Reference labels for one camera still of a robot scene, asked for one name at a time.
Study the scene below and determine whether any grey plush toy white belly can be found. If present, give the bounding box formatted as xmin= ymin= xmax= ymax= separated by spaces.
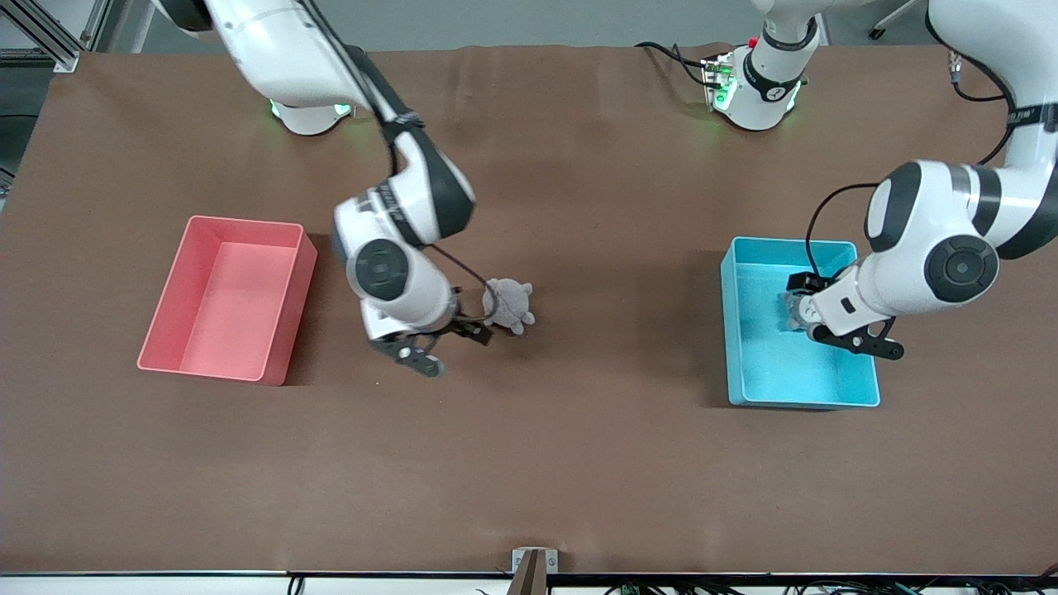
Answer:
xmin=780 ymin=292 xmax=817 ymax=333

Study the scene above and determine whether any white chair leg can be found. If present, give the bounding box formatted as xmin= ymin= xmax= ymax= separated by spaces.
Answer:
xmin=868 ymin=0 xmax=918 ymax=40

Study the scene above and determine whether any black left base cable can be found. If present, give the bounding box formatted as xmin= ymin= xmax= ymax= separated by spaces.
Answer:
xmin=635 ymin=41 xmax=717 ymax=88

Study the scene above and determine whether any plain grey plush toy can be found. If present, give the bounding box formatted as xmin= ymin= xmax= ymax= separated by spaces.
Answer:
xmin=482 ymin=278 xmax=536 ymax=336

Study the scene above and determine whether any pink plastic box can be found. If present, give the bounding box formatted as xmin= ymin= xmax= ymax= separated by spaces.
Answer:
xmin=136 ymin=215 xmax=318 ymax=387

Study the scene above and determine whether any silver bracket with brown post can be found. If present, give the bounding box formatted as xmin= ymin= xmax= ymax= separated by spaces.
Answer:
xmin=511 ymin=547 xmax=559 ymax=595

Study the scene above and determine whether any brown paper table cover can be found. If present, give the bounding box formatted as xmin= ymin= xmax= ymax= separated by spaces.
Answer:
xmin=0 ymin=43 xmax=1058 ymax=577

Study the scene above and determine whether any aluminium frame post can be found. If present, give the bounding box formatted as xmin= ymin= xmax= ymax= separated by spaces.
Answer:
xmin=0 ymin=0 xmax=114 ymax=74

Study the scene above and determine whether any blue plastic box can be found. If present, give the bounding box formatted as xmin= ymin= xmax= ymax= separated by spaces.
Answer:
xmin=719 ymin=236 xmax=881 ymax=410

